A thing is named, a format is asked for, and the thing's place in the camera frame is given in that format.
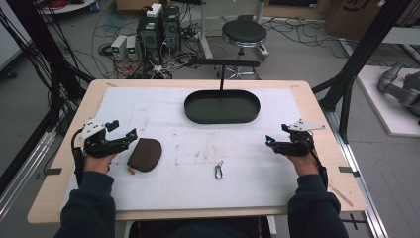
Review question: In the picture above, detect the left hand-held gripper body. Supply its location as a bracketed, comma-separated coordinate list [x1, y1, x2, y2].
[77, 118, 130, 159]

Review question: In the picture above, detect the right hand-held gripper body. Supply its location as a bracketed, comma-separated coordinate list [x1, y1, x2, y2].
[273, 118, 326, 158]

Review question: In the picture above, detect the brown zip pouch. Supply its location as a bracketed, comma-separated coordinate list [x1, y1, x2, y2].
[126, 137, 163, 176]

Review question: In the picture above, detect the black oval tray with stand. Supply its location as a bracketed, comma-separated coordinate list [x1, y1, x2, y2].
[183, 58, 262, 126]

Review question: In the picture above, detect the silver carabiner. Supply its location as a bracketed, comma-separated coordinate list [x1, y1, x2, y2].
[214, 160, 225, 180]

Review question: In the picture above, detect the person's left hand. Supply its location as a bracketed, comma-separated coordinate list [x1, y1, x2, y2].
[83, 152, 119, 176]

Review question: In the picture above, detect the person's right hand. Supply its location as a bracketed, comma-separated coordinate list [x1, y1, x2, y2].
[285, 152, 320, 178]

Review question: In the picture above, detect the black tape strip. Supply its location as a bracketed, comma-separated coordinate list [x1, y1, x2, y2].
[35, 167, 63, 181]
[338, 166, 362, 179]

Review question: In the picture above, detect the thin wooden stick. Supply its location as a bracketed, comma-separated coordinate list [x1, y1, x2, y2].
[329, 183, 355, 208]

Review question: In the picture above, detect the grey power supply unit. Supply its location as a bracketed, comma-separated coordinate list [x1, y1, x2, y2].
[125, 35, 140, 61]
[110, 34, 129, 61]

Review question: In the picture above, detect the white table mat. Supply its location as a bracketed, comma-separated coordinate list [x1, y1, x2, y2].
[61, 86, 310, 213]

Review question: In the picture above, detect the white platform board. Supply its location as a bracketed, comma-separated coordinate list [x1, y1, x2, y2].
[356, 64, 420, 139]

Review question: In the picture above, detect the black computer tower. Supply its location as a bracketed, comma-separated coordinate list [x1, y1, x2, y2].
[136, 12, 163, 66]
[160, 5, 182, 55]

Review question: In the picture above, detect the black round stool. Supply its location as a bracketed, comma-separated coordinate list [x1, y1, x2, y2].
[221, 18, 270, 80]

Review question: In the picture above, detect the white box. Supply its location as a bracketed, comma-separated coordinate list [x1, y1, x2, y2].
[146, 2, 163, 19]

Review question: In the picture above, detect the white table leg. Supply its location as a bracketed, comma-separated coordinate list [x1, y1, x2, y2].
[197, 0, 215, 60]

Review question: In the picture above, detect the cardboard box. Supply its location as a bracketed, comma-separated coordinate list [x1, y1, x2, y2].
[324, 0, 420, 42]

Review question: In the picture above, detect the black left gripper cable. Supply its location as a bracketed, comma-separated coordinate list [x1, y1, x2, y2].
[70, 126, 87, 186]

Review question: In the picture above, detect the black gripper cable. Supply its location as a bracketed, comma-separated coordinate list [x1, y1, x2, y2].
[70, 126, 87, 186]
[304, 137, 329, 192]

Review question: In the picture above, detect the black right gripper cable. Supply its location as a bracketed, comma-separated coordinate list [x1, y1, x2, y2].
[304, 137, 329, 192]

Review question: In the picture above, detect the tangle of floor cables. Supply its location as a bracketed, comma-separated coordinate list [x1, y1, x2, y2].
[90, 6, 222, 80]

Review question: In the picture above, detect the black metal frame with cables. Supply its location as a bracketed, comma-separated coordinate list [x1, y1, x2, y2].
[0, 0, 95, 137]

